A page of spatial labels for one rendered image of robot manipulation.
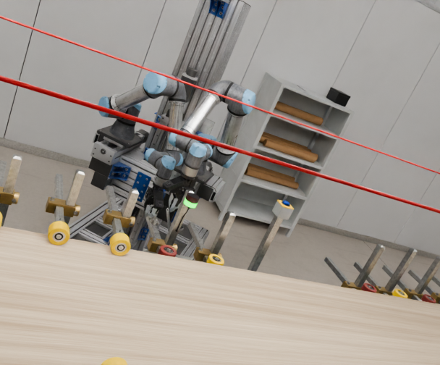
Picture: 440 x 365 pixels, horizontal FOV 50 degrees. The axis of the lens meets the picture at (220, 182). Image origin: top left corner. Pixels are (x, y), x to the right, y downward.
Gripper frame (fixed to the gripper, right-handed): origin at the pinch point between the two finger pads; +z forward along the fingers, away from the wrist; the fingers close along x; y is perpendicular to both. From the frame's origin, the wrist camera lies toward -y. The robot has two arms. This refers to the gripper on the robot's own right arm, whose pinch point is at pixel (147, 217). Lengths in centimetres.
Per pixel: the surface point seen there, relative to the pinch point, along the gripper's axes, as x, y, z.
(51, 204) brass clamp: 53, -32, -14
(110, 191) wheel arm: 25.5, -6.7, -13.5
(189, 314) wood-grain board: 0, -84, -8
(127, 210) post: 21.5, -31.3, -18.1
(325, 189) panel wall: -280, 224, 30
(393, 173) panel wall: -360, 220, -16
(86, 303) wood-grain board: 40, -84, -8
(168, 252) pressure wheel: 0.5, -43.4, -7.9
